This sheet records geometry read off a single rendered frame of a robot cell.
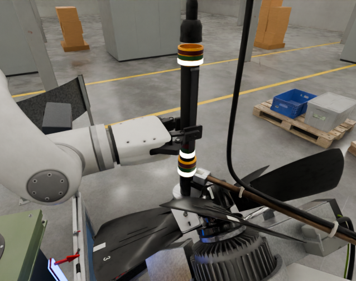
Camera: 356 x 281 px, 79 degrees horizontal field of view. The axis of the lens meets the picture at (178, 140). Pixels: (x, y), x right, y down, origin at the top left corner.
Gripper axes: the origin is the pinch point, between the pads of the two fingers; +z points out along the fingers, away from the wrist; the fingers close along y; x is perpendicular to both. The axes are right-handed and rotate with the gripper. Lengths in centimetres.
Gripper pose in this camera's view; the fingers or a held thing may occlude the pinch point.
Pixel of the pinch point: (188, 127)
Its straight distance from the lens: 45.2
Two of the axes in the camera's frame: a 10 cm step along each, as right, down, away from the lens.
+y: 3.8, 5.3, -7.6
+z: 9.2, -2.3, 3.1
